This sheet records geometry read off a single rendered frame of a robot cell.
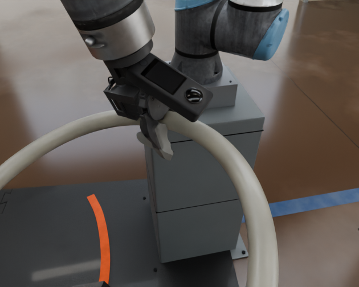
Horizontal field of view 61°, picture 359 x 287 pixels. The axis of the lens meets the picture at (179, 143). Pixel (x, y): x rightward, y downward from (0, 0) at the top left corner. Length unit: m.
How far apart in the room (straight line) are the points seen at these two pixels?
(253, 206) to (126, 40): 0.24
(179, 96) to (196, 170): 0.76
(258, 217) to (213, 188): 0.90
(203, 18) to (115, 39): 0.61
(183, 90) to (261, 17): 0.53
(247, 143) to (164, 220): 0.49
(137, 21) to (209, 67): 0.68
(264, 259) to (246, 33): 0.69
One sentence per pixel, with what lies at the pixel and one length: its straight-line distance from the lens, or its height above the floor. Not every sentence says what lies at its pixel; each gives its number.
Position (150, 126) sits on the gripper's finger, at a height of 1.18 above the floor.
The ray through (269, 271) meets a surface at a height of 1.16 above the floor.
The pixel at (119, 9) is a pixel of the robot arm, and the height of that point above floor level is 1.34.
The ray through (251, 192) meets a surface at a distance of 0.36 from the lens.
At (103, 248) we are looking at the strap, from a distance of 1.70.
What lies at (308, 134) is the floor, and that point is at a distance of 2.51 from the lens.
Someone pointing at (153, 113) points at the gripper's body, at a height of 1.20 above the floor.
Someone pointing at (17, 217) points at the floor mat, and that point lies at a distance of 1.99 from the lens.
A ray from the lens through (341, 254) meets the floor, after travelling 1.86.
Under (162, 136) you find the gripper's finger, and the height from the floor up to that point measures 1.15.
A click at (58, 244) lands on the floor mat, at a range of 1.79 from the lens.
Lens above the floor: 1.45
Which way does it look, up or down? 40 degrees down
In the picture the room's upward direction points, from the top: straight up
